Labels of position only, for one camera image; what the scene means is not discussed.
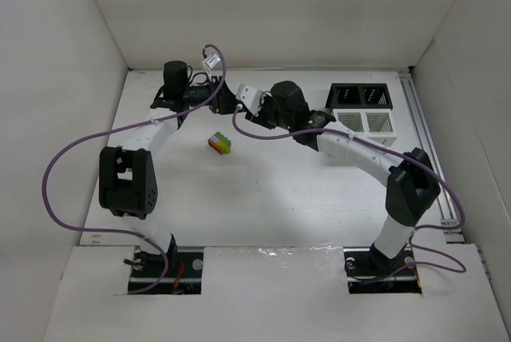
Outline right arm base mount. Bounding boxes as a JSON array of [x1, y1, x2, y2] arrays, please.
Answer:
[[343, 248, 422, 295]]

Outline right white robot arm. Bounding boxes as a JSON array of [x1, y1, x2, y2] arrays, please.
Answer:
[[236, 81, 440, 276]]

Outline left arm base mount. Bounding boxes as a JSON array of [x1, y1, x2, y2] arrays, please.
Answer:
[[123, 247, 204, 296]]

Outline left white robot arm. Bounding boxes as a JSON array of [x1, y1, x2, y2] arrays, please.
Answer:
[[98, 54, 236, 265]]

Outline aluminium rail right side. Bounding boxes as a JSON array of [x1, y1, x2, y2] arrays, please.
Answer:
[[398, 70, 458, 227]]

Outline black slotted container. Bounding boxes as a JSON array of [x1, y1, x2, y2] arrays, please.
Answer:
[[325, 83, 393, 109]]

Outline white slotted container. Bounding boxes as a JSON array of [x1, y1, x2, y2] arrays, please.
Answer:
[[332, 109, 398, 146]]

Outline orange green lego stack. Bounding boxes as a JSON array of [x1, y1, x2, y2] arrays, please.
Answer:
[[208, 132, 232, 155]]

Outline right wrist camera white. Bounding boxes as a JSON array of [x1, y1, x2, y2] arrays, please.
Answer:
[[236, 84, 263, 117]]

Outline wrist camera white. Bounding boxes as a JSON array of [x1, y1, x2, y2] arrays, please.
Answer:
[[202, 53, 221, 72], [236, 84, 263, 117]]

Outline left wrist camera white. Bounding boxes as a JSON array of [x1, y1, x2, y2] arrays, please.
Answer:
[[202, 53, 221, 72]]

